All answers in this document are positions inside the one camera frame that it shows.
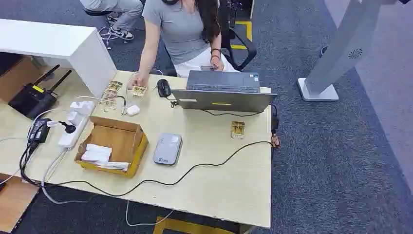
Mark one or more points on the white power strip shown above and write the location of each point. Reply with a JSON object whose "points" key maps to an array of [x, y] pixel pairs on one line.
{"points": [[73, 135]]}

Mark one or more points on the black office chair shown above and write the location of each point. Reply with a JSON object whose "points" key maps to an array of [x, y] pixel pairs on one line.
{"points": [[240, 35]]}

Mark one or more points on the grey power bank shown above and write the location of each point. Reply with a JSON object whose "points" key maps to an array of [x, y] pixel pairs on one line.
{"points": [[167, 149]]}

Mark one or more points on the wooden card box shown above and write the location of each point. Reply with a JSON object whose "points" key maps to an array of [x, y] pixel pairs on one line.
{"points": [[121, 142]]}

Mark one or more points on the brown cardboard box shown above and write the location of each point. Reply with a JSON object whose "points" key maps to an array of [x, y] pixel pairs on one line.
{"points": [[17, 76]]}

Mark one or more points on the smartphone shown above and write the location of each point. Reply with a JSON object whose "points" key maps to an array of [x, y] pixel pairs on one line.
{"points": [[206, 68]]}

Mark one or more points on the white earbuds case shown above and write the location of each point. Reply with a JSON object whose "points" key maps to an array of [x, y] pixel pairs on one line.
{"points": [[133, 110]]}

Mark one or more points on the person's right hand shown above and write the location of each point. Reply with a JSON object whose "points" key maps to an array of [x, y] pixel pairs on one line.
{"points": [[140, 80]]}

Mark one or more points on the grey laptop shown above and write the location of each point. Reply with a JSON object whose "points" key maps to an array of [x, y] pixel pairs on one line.
{"points": [[222, 97]]}

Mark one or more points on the large white plug adapter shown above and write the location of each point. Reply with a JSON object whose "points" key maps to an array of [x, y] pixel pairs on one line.
{"points": [[82, 107]]}

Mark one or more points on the yellow floor tape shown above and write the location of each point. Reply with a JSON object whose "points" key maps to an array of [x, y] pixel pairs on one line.
{"points": [[248, 30]]}

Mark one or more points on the small white plug adapter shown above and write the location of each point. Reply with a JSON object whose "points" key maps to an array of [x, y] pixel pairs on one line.
{"points": [[74, 117]]}

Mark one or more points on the black router with antennas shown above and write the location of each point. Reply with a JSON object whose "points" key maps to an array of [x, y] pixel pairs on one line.
{"points": [[32, 100]]}

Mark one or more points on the person in sneakers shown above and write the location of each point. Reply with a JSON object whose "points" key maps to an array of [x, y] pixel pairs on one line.
{"points": [[124, 14]]}

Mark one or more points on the black power brick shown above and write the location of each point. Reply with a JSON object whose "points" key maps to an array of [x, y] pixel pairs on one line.
{"points": [[38, 130]]}

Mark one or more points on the person in grey shirt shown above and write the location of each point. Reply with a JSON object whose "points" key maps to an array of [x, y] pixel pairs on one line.
{"points": [[180, 32]]}

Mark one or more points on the stack of white cards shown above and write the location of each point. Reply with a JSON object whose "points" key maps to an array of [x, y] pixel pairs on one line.
{"points": [[96, 154]]}

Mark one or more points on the black computer mouse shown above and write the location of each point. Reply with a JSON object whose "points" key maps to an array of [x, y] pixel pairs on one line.
{"points": [[164, 87]]}

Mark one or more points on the black power plug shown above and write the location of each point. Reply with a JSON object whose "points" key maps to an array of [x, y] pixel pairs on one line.
{"points": [[68, 128]]}

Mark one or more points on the white floor stand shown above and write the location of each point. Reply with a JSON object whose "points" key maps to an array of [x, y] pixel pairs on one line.
{"points": [[335, 58]]}

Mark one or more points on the person's left hand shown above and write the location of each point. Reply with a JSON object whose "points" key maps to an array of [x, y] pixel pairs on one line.
{"points": [[216, 63]]}

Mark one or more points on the white side desk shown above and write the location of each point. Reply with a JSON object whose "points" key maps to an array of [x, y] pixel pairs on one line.
{"points": [[58, 42]]}

